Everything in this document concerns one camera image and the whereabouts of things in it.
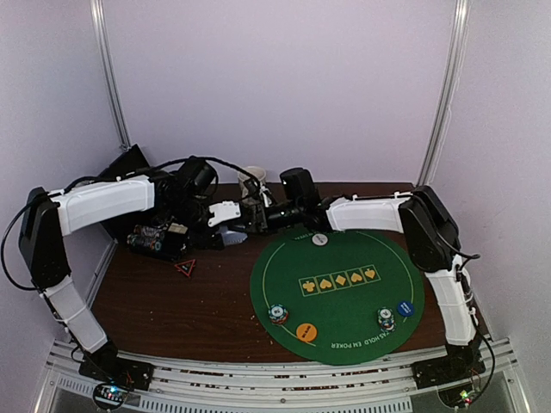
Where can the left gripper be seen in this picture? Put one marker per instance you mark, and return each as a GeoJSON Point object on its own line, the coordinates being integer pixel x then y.
{"type": "Point", "coordinates": [206, 240]}

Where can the white dealer button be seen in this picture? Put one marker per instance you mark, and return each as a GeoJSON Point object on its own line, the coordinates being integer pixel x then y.
{"type": "Point", "coordinates": [319, 239]}

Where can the poker chip stack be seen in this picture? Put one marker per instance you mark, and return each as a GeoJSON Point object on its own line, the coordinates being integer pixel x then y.
{"type": "Point", "coordinates": [386, 319]}
{"type": "Point", "coordinates": [278, 314]}

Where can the orange big blind button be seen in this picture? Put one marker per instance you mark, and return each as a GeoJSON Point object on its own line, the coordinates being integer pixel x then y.
{"type": "Point", "coordinates": [306, 332]}

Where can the blue small blind button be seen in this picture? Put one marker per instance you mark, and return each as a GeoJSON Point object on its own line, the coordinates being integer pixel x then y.
{"type": "Point", "coordinates": [405, 309]}

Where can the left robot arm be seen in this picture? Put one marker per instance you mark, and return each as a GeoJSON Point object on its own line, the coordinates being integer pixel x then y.
{"type": "Point", "coordinates": [52, 216]}

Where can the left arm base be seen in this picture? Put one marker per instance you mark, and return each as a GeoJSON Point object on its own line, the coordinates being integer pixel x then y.
{"type": "Point", "coordinates": [111, 368]}

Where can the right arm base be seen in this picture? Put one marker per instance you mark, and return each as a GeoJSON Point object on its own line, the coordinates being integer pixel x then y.
{"type": "Point", "coordinates": [458, 363]}

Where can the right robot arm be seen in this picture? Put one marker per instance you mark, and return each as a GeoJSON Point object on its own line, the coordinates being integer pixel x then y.
{"type": "Point", "coordinates": [431, 234]}

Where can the black poker chip case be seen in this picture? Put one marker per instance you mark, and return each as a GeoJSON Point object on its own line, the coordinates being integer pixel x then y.
{"type": "Point", "coordinates": [142, 232]}

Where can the beige ceramic mug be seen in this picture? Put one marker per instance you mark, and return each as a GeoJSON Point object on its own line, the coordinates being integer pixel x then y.
{"type": "Point", "coordinates": [254, 180]}

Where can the red black triangle button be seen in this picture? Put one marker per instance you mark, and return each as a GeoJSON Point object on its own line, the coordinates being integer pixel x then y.
{"type": "Point", "coordinates": [186, 268]}

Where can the round green poker mat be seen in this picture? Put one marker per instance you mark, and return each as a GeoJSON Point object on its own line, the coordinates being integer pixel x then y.
{"type": "Point", "coordinates": [338, 288]}

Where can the aluminium front rail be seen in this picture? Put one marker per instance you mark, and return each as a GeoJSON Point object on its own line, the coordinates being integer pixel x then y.
{"type": "Point", "coordinates": [384, 385]}

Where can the left aluminium frame post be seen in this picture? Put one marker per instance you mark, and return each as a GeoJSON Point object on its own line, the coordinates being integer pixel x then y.
{"type": "Point", "coordinates": [114, 101]}

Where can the aluminium frame post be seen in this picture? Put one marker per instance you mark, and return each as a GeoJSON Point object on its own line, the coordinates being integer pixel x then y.
{"type": "Point", "coordinates": [451, 79]}
{"type": "Point", "coordinates": [114, 101]}

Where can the right aluminium frame post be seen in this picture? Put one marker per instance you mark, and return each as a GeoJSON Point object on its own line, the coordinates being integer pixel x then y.
{"type": "Point", "coordinates": [451, 79]}

